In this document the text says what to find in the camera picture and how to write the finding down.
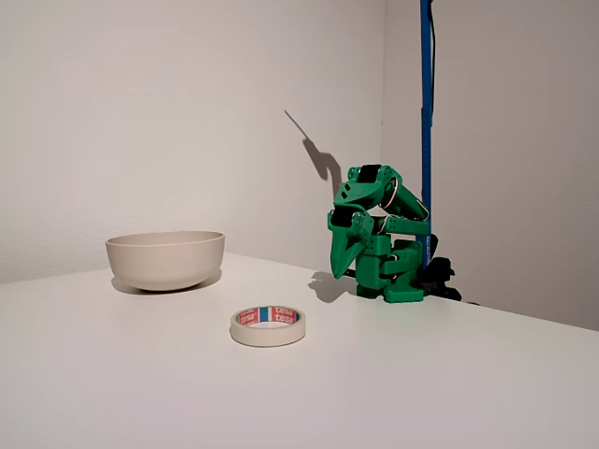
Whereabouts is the black table clamp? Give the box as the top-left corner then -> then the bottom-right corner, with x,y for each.
417,233 -> 463,303

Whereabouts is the masking tape roll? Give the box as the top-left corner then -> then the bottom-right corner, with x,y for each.
228,305 -> 307,348

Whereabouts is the beige round bowl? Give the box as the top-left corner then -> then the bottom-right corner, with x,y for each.
105,230 -> 226,293

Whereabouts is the black cable on pole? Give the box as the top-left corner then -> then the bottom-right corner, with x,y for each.
427,0 -> 440,118

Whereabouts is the blue vertical pole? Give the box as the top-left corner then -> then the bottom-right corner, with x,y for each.
417,0 -> 437,271

